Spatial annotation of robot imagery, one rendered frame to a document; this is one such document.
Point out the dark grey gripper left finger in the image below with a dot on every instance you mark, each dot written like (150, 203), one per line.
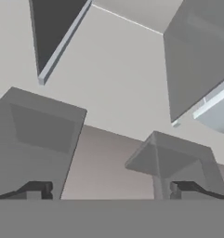
(36, 187)

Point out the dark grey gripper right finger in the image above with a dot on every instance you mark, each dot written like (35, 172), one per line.
(184, 186)

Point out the pale grey counter top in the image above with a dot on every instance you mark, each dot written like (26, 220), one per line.
(217, 111)

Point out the grey cabinet block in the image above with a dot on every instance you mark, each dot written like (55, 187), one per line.
(194, 55)

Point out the dark panel with pale edge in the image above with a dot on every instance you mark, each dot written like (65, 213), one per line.
(51, 28)

